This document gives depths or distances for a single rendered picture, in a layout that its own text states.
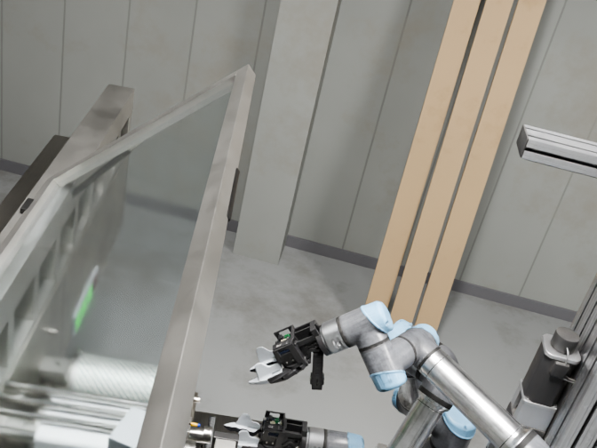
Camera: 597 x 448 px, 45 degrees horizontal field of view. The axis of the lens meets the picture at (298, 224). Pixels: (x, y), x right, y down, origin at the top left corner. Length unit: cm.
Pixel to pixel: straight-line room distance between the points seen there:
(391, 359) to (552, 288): 342
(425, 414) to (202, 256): 117
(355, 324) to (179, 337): 91
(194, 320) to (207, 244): 15
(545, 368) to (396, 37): 277
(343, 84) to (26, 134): 215
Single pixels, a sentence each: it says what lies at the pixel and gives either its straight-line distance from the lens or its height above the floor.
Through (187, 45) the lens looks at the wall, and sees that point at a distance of 453.
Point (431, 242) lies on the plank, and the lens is 403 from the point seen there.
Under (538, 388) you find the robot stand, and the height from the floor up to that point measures 143.
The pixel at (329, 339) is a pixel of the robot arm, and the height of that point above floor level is 151.
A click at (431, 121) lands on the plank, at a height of 125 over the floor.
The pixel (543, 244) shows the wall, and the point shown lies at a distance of 482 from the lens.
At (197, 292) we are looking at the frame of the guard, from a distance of 82.
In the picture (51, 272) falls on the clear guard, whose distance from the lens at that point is 123.
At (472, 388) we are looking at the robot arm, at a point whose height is 148.
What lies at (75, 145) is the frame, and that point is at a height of 165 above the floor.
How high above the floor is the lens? 250
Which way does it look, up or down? 29 degrees down
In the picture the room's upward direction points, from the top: 13 degrees clockwise
